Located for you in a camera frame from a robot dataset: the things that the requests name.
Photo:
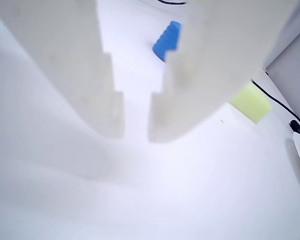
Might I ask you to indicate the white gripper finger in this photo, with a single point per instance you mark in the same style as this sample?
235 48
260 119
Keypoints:
215 55
65 55

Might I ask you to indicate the blue ridged block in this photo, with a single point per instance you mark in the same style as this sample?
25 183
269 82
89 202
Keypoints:
167 40

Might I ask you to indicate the pale yellow foam block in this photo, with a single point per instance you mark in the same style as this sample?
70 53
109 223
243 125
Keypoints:
252 105

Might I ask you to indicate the black bar-shaped plug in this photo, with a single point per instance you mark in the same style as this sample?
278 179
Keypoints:
298 128

